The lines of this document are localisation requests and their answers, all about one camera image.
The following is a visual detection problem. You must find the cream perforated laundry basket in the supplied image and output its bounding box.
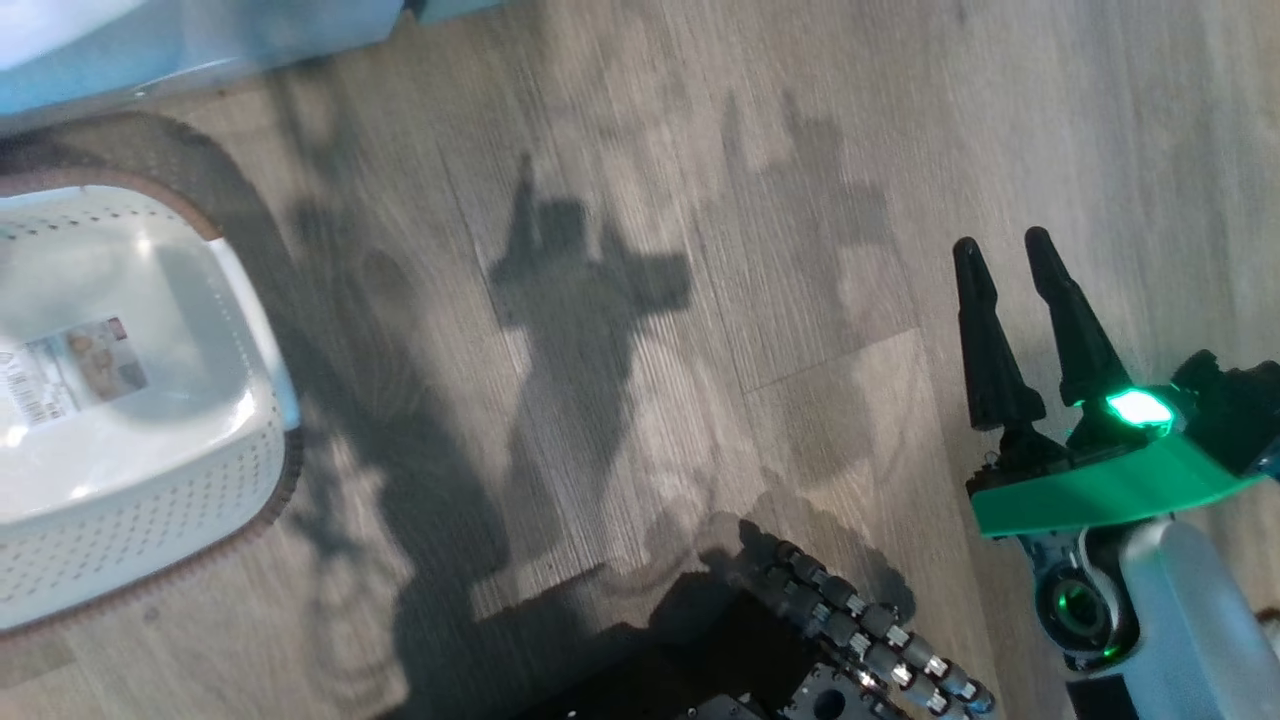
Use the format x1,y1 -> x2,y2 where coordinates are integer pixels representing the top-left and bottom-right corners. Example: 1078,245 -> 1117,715
0,165 -> 304,636

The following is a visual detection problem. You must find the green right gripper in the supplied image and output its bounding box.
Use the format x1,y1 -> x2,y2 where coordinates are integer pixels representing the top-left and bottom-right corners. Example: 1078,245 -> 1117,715
952,227 -> 1267,541

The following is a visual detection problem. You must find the printed basket label sticker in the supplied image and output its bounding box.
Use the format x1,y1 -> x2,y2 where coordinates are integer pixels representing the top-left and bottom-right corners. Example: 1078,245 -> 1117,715
0,317 -> 151,426

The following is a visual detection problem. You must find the pale green cabinet panel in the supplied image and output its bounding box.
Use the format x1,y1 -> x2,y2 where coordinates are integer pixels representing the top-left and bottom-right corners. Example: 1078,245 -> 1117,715
415,0 -> 506,26

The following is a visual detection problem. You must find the white front-load washing machine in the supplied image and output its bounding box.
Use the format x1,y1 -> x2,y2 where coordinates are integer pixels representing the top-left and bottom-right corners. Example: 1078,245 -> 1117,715
0,0 -> 409,126

